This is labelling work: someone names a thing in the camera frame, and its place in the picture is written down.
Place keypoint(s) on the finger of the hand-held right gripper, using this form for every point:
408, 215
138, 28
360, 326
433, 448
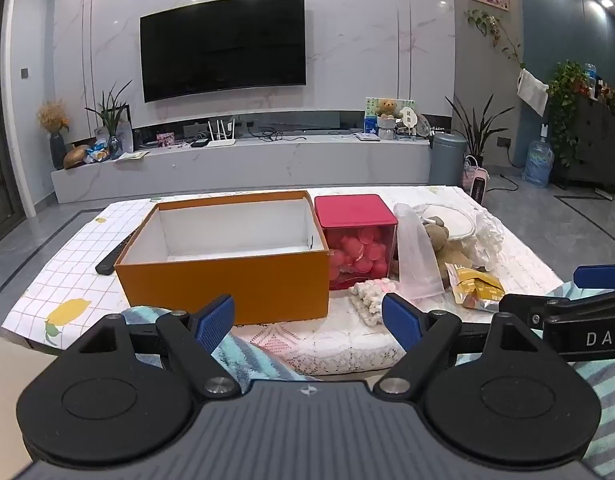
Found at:
532, 305
597, 276

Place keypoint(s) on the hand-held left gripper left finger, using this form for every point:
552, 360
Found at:
217, 320

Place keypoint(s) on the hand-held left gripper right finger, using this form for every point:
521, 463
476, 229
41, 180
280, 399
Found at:
400, 317

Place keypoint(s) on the orange cardboard box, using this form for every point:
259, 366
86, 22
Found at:
227, 280

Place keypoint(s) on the clear plastic bag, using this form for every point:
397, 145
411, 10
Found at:
415, 260

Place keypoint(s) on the yellow snack packet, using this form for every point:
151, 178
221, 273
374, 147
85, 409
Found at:
475, 285

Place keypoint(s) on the brown teddy bear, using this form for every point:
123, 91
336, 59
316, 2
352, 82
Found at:
437, 232

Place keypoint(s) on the teal striped clothing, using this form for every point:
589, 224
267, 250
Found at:
257, 360

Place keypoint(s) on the pile of pink balls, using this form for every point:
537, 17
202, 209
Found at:
357, 255

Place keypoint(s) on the clear box with red lid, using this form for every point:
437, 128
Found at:
355, 210

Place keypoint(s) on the black remote control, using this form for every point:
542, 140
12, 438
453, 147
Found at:
109, 262

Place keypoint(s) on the blue water jug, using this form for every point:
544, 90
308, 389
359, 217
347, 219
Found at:
537, 165

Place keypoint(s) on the dark pink standing device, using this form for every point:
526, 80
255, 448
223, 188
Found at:
480, 187

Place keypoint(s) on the dark cabinet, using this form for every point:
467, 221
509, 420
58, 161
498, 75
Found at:
597, 145

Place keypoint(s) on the pink basket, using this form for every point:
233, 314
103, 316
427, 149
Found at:
470, 172

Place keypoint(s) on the lemon print grid tablecloth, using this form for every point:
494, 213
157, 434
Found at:
62, 270

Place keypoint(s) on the grey trash can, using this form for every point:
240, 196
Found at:
447, 160

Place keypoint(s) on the marble television console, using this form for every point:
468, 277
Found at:
287, 165

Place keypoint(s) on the white router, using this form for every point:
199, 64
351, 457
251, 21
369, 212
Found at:
222, 142

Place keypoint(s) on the long leaf potted plant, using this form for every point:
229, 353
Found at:
480, 130

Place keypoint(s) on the bushy green plant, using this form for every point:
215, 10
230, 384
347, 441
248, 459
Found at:
565, 95

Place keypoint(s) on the loose papers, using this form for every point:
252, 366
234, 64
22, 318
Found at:
132, 156

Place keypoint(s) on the pink photo card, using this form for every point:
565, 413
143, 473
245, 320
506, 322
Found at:
165, 140

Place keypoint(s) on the bottles on cabinet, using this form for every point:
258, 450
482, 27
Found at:
602, 87

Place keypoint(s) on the white hanging towel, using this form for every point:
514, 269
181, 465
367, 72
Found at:
532, 91

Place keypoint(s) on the white round fan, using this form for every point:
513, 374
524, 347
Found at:
410, 118

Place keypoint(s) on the blue white snack bags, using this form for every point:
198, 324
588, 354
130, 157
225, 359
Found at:
97, 152

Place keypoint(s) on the small teddy bear ornament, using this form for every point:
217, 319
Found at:
387, 108

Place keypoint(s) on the brown round ornament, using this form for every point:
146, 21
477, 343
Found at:
76, 157

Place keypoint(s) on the green display board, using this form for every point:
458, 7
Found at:
407, 102

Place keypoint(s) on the green plant in glass vase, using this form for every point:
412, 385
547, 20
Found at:
112, 115

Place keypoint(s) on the dark vase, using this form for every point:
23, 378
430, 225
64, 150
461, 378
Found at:
58, 152

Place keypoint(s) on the yellow dried flowers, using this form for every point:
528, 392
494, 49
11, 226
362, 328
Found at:
53, 116

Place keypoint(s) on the hanging ivy plant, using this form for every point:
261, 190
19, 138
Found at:
492, 27

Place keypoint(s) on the black wall television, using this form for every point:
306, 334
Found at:
222, 45

